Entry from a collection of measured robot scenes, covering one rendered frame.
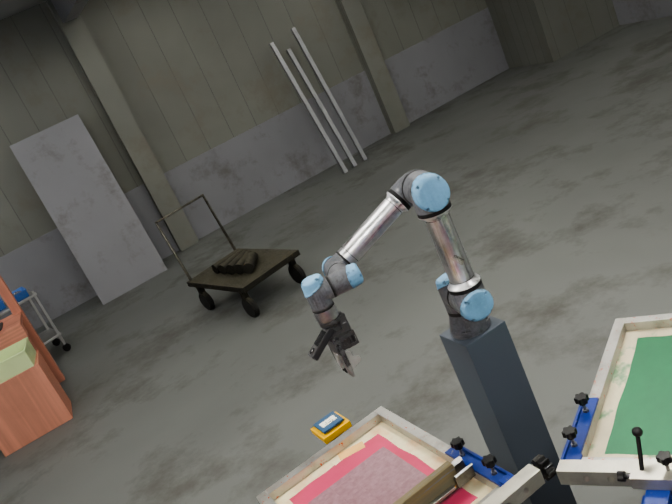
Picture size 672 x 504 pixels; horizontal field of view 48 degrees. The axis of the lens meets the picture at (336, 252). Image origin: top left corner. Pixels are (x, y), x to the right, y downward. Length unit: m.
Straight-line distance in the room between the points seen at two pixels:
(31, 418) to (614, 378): 5.69
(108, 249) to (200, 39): 3.30
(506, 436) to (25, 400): 5.24
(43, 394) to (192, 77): 5.60
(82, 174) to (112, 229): 0.83
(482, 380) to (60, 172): 8.53
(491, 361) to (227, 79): 9.10
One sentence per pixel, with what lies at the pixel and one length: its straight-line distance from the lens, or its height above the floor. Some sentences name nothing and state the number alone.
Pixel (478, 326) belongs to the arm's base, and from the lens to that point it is 2.71.
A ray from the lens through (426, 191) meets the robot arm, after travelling 2.37.
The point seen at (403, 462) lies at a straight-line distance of 2.70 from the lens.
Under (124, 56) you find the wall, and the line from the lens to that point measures 11.13.
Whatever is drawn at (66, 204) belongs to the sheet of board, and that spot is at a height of 1.37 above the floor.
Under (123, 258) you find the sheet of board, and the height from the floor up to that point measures 0.41.
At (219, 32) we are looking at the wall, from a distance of 11.46.
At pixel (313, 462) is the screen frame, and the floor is 0.99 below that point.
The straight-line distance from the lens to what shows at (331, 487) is 2.76.
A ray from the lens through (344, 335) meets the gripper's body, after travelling 2.45.
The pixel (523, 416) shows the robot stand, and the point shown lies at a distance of 2.92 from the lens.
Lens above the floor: 2.48
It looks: 18 degrees down
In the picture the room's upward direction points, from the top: 25 degrees counter-clockwise
